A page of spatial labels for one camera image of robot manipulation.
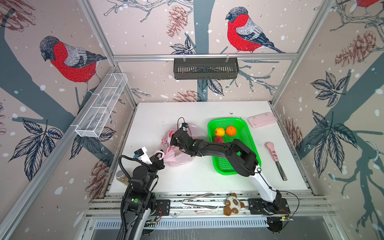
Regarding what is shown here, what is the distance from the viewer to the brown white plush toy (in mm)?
725

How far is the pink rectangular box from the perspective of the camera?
108 cm

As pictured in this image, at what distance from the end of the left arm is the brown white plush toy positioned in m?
0.38

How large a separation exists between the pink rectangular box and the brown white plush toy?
52cm
